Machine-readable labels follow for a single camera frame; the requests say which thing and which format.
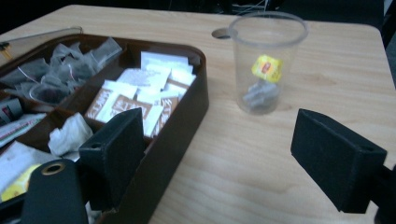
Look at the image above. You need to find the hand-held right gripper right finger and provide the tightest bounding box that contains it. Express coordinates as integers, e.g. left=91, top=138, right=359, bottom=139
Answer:
left=290, top=108, right=389, bottom=215

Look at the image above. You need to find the pile of white striped packets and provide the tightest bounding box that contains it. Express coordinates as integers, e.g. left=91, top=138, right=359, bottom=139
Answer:
left=0, top=97, right=48, bottom=149

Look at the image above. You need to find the pile of white brown sachets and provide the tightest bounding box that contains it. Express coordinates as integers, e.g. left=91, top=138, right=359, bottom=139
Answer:
left=84, top=50, right=198, bottom=139

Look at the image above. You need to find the clear plastic cup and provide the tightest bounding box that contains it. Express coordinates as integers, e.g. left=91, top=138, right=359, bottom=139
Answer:
left=228, top=11, right=309, bottom=117

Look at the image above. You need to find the pile of grey mesh bags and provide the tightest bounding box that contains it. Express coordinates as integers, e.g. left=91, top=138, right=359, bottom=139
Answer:
left=0, top=36, right=123, bottom=105

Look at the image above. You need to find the dark compartment box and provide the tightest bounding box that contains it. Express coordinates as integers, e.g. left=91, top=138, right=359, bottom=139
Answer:
left=0, top=33, right=210, bottom=224

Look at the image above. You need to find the yellow-tagged single tea bag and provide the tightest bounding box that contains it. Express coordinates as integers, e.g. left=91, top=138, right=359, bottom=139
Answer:
left=242, top=54, right=285, bottom=113

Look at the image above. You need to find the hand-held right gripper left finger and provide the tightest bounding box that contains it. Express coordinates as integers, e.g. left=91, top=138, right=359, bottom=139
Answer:
left=78, top=107, right=146, bottom=212

